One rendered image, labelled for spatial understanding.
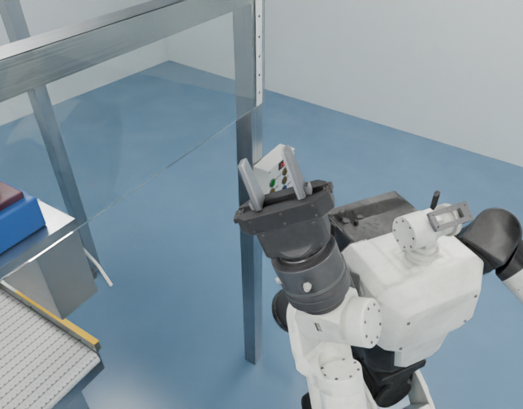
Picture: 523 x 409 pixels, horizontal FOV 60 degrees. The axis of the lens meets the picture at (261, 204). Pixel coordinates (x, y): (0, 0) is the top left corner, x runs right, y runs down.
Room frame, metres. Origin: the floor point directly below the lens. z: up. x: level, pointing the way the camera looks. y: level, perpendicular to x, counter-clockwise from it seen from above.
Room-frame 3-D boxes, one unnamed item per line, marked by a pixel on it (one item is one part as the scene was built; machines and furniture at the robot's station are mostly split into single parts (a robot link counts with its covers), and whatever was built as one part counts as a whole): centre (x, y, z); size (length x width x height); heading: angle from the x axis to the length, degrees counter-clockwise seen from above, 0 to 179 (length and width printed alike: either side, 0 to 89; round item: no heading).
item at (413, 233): (0.64, -0.31, 1.32); 0.10 x 0.07 x 0.09; 114
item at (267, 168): (1.26, -0.04, 0.97); 0.17 x 0.06 x 0.26; 148
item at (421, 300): (0.69, -0.29, 1.12); 0.34 x 0.30 x 0.36; 114
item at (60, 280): (0.75, 0.52, 1.14); 0.22 x 0.11 x 0.20; 58
